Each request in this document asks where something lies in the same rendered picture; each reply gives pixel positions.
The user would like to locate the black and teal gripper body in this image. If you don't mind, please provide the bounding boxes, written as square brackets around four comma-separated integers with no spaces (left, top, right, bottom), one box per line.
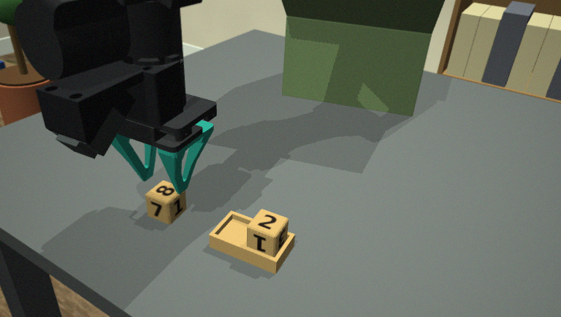
[118,51,217,153]

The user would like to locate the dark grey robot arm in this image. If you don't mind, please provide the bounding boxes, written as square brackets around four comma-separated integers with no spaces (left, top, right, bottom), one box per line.
[15,0,202,159]

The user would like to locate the tan wooden tray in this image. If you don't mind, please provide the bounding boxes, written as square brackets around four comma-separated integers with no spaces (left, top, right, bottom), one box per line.
[209,211,295,274]

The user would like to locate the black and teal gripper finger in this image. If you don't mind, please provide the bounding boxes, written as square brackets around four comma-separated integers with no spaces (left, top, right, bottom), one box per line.
[111,134,157,181]
[158,121,214,194]

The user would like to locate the tan wooden number cube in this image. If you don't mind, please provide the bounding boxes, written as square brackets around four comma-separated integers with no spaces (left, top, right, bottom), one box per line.
[247,209,289,258]
[145,180,186,225]

